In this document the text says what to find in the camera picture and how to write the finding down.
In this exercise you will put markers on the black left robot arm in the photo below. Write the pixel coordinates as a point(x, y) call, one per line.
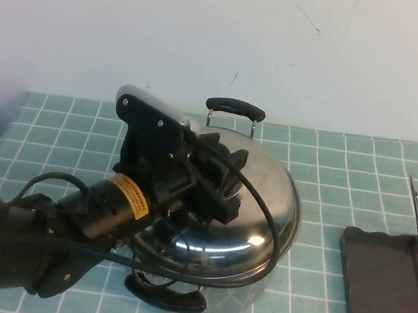
point(36, 256)

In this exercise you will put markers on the grey wrist camera black mount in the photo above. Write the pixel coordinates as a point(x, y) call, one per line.
point(149, 126)

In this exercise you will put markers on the dark grey drying tray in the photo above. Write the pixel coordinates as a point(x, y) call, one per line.
point(382, 274)

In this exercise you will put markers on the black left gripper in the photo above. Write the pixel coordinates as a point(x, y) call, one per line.
point(179, 191)

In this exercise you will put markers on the green tiled tablecloth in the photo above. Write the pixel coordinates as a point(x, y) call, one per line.
point(328, 184)

